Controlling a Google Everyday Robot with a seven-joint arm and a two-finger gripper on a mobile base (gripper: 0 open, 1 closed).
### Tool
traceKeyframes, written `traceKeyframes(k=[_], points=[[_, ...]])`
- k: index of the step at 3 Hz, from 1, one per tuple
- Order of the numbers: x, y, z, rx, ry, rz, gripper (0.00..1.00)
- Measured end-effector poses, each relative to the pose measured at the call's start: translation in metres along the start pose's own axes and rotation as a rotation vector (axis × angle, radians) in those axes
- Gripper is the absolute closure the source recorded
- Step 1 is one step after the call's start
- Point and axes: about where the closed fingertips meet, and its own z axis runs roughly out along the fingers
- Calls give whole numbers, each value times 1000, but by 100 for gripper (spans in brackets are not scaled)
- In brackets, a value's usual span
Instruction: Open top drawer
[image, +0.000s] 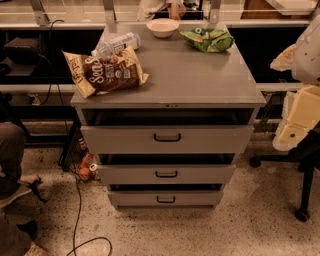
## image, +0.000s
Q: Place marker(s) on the green snack bag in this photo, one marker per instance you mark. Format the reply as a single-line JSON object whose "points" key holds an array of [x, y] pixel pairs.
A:
{"points": [[208, 40]]}

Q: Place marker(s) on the grey bottom drawer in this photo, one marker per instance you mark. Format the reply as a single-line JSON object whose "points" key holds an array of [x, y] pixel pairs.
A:
{"points": [[127, 199]]}

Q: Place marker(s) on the grey metal drawer cabinet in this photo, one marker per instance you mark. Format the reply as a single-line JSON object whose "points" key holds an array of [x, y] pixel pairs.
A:
{"points": [[185, 88]]}

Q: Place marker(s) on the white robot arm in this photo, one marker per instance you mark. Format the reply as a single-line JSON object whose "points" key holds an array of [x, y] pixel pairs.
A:
{"points": [[306, 57]]}

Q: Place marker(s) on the seated person leg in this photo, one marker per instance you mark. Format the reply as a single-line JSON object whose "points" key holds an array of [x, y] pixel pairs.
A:
{"points": [[12, 141]]}

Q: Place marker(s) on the white ceramic bowl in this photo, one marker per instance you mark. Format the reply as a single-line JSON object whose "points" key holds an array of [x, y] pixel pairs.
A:
{"points": [[162, 27]]}

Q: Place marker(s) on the clear plastic water bottle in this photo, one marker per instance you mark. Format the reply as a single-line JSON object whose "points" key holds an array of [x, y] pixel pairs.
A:
{"points": [[107, 47]]}

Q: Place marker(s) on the brown sea salt chip bag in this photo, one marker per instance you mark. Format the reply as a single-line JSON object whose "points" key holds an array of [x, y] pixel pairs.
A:
{"points": [[95, 75]]}

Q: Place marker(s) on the grey drawer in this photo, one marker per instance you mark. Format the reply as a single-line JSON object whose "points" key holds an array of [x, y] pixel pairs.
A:
{"points": [[167, 139], [165, 174], [127, 199]]}

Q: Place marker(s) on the grey top drawer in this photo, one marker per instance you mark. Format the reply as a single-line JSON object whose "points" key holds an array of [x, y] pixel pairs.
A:
{"points": [[167, 139]]}

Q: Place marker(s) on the grey middle drawer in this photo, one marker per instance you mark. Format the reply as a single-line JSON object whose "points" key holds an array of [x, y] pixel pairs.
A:
{"points": [[165, 174]]}

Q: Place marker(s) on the person shoe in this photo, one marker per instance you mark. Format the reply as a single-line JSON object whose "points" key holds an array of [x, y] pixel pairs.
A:
{"points": [[25, 186]]}

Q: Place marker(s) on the orange snack bag on floor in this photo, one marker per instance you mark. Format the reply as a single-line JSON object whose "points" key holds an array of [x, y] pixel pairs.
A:
{"points": [[87, 167]]}

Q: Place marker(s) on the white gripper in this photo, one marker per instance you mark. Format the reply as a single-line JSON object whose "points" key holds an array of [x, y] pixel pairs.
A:
{"points": [[308, 56]]}

